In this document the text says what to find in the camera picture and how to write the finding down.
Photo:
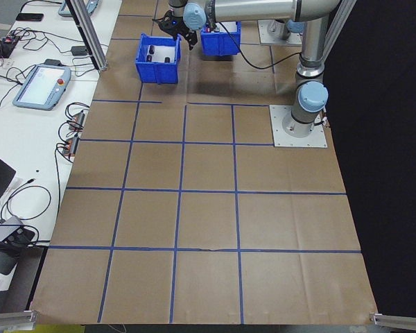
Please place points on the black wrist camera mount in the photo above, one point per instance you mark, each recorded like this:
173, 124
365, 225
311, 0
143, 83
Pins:
163, 22

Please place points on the grey usb hub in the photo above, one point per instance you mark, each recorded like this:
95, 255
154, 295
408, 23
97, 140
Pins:
5, 229

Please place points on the aluminium frame post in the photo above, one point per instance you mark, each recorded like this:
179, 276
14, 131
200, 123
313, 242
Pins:
335, 38

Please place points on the blue bin with push buttons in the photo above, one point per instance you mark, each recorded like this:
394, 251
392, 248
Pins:
222, 45

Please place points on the grey teach pendant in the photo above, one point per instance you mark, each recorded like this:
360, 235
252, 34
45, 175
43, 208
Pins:
79, 7
41, 86

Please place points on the white side desk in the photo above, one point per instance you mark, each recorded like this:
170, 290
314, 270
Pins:
38, 138

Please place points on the small orange black adapter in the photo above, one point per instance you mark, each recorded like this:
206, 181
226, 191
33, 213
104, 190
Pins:
69, 145
78, 118

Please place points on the short black cylinder battery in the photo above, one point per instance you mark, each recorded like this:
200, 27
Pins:
152, 49
149, 58

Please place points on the aluminium camera post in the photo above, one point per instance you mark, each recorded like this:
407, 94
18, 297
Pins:
88, 34

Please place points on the aluminium profile bar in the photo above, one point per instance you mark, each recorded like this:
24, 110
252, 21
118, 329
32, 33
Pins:
398, 317
10, 317

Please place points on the black power adapter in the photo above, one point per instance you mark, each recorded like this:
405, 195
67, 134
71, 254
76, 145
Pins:
21, 236
53, 62
79, 51

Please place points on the white square base plate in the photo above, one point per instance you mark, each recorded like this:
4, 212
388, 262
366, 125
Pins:
298, 142
263, 40

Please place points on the blue bin with batteries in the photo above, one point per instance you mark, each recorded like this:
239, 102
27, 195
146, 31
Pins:
157, 73

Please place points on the black phone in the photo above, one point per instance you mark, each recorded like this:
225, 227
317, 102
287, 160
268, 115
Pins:
29, 16

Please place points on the black objects in bin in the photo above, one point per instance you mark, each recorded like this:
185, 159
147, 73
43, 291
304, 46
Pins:
159, 52

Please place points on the black frame cover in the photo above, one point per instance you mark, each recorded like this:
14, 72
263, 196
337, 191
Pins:
395, 138

